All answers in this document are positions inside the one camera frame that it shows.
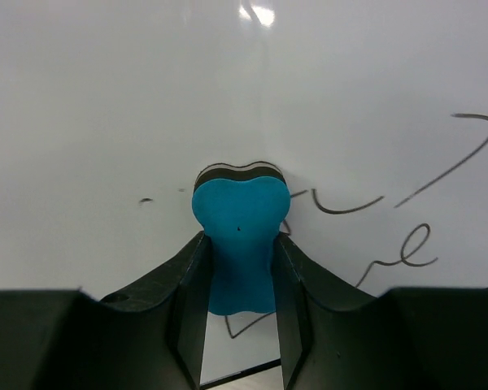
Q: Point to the white whiteboard black frame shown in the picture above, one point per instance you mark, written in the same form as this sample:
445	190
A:
376	113

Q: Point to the blue whiteboard eraser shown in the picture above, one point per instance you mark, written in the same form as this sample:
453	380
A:
241	209

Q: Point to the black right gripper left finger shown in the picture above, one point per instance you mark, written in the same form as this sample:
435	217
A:
148	335

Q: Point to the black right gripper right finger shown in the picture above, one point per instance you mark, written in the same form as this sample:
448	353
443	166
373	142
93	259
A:
335	336

